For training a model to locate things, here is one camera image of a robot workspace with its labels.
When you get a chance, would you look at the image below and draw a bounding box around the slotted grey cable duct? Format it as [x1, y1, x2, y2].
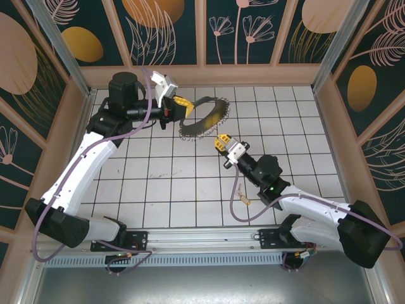
[42, 255, 285, 267]

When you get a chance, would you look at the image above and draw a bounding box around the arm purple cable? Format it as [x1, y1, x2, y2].
[230, 163, 403, 273]
[32, 66, 153, 275]

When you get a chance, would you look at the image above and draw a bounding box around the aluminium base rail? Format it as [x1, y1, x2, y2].
[30, 225, 346, 254]

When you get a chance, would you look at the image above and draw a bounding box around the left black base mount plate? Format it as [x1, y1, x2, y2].
[90, 230, 149, 253]

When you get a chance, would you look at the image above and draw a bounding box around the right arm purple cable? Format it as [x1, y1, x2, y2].
[230, 163, 403, 273]

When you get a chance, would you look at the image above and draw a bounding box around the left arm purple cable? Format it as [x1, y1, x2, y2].
[32, 66, 153, 275]

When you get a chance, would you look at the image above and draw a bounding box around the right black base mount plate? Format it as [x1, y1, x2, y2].
[258, 227, 297, 251]

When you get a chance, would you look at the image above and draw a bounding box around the aluminium corner post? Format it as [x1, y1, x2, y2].
[311, 0, 379, 94]
[25, 0, 96, 98]

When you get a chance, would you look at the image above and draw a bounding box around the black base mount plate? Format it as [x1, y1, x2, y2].
[90, 230, 149, 253]
[258, 227, 297, 251]

